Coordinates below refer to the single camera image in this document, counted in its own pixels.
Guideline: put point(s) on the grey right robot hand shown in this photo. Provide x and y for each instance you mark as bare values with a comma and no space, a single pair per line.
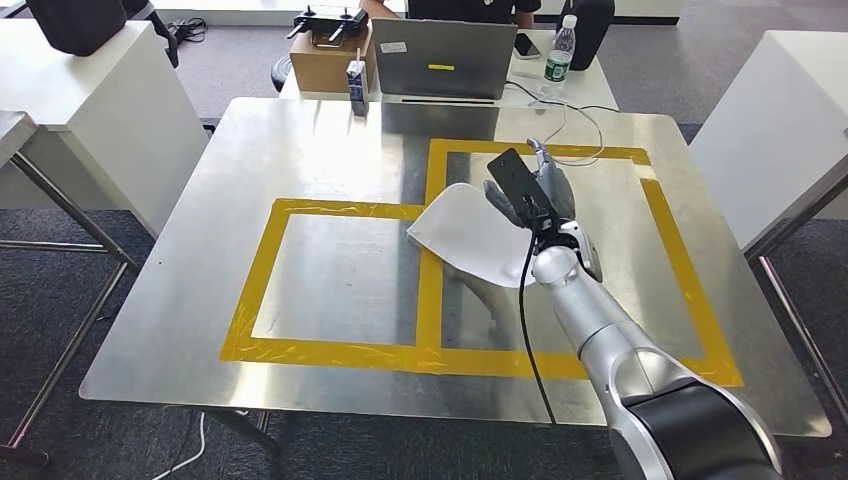
560,192

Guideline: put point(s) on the large curved white plastic part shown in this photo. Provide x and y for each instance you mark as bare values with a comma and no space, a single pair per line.
464,232

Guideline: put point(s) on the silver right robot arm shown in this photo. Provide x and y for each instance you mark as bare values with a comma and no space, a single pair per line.
583,311

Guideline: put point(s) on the steel workbench table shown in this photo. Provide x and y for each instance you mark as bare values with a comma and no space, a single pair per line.
199,265

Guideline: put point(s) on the white desk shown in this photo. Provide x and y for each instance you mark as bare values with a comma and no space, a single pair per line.
596,93

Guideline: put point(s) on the clear water bottle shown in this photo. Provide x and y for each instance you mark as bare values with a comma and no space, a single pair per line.
558,66

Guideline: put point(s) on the large yellow tape rectangle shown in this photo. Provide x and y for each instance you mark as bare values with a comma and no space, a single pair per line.
676,265

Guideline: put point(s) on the black smartphone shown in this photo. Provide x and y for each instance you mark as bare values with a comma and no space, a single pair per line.
526,45

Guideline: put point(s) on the grey laptop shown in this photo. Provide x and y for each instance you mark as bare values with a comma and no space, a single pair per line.
444,60

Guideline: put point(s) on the white table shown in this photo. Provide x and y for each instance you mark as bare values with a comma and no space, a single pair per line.
762,132
99,93

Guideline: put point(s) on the small blue drink carton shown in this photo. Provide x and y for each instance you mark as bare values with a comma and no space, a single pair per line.
358,86

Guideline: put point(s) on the brown cardboard box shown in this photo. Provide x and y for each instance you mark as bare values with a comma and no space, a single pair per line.
318,66

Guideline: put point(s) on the black remote controller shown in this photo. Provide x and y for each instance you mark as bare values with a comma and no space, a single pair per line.
331,20

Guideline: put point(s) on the black round stool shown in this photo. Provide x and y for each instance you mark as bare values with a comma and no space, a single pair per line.
281,73

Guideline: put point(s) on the small yellow tape rectangle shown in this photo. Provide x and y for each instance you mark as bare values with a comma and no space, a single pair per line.
258,278

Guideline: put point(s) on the black office chair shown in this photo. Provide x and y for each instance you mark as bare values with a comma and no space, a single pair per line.
156,23

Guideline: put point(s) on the black bag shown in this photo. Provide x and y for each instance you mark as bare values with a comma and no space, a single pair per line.
76,26

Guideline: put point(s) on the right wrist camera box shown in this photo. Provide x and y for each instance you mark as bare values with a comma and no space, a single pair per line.
517,177

